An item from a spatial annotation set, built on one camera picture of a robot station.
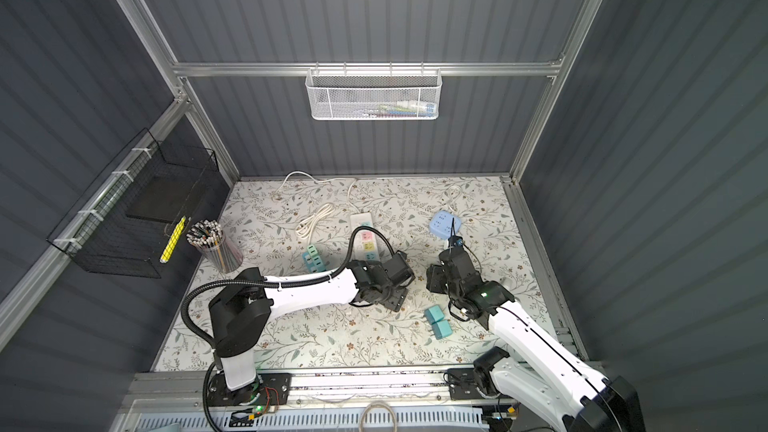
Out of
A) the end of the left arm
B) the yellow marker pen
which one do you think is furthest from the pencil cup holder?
the end of the left arm

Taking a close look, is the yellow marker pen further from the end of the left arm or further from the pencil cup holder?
the end of the left arm

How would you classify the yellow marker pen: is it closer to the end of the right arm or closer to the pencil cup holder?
the pencil cup holder

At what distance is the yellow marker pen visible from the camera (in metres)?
0.68
